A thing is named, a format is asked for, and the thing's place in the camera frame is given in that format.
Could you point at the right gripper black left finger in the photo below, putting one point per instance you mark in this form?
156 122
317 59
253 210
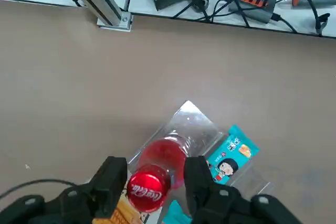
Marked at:
110 182

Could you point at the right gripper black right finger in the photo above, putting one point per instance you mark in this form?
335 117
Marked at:
199 187

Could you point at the white cookie box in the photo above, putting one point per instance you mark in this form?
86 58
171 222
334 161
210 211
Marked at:
126 214

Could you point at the red Coca-Cola bottle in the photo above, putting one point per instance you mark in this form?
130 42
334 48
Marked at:
149 190

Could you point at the teal cartoon snack packet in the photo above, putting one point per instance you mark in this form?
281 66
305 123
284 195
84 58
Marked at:
231 161
176 213

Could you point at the clear acrylic stepped shelf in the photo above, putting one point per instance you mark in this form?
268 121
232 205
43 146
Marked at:
191 121

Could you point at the grey orange power hub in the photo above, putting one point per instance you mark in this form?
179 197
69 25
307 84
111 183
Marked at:
252 6

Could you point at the aluminium frame post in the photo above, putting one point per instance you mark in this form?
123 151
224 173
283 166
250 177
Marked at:
99 1

